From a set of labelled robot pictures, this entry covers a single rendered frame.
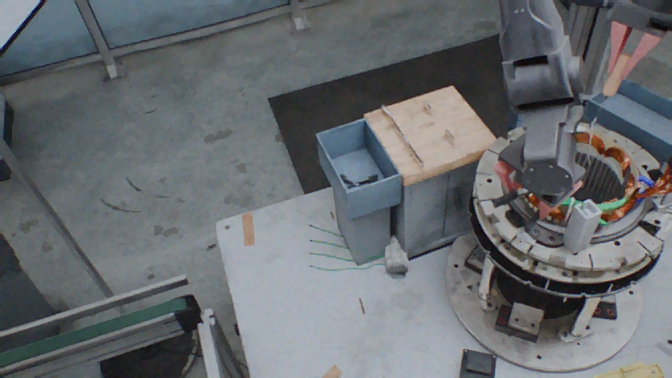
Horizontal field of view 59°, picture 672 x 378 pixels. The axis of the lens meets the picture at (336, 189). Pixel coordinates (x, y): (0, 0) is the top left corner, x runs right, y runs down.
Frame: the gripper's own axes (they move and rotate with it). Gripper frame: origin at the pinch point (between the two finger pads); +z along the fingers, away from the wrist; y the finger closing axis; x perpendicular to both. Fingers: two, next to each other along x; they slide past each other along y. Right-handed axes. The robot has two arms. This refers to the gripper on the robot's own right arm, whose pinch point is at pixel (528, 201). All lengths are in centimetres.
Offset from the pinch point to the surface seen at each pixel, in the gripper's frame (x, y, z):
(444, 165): 3.9, -19.5, 11.9
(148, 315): -53, -50, 42
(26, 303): -80, -113, 94
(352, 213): -13.2, -26.2, 17.8
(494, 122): 110, -78, 121
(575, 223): 2.6, 6.8, 1.2
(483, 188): 2.5, -9.6, 8.1
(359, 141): 0.0, -39.1, 18.1
